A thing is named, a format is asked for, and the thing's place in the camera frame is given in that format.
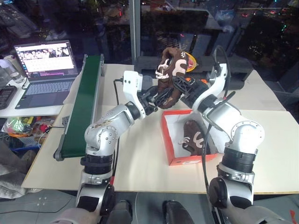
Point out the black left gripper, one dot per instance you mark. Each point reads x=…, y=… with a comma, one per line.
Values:
x=147, y=102

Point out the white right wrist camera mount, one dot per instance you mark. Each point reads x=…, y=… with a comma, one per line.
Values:
x=218, y=80

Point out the grey cloth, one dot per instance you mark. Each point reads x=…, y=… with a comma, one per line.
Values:
x=11, y=172

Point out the black keypad device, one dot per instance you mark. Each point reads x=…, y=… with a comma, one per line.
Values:
x=6, y=96

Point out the white side table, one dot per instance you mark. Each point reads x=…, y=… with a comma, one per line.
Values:
x=35, y=110

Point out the grey floor platform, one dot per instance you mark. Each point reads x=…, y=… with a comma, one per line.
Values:
x=39, y=201

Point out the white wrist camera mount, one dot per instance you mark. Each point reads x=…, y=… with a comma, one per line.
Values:
x=131, y=80
x=218, y=80

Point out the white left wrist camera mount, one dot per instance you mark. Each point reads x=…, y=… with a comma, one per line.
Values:
x=131, y=80

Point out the orange cardboard shoebox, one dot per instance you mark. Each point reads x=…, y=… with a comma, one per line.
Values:
x=171, y=140

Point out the crate of colourful clutter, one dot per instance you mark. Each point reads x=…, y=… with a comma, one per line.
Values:
x=25, y=130

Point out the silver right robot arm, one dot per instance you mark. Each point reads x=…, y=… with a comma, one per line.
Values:
x=236, y=126

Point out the yellow and red round object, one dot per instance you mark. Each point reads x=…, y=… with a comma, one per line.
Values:
x=192, y=61

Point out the green conveyor belt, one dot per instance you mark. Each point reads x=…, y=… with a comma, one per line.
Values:
x=81, y=105

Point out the brown shoe with white laces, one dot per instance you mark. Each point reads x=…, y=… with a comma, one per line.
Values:
x=174, y=67
x=195, y=137

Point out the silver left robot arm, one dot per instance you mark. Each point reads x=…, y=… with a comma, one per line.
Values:
x=105, y=130

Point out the grey metal pillar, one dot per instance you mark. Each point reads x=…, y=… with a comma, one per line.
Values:
x=135, y=30

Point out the clear plastic bottle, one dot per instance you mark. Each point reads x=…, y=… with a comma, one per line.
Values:
x=11, y=70

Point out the grey open laptop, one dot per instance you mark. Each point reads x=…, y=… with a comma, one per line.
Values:
x=46, y=72

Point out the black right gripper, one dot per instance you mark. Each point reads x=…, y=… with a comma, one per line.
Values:
x=198, y=89

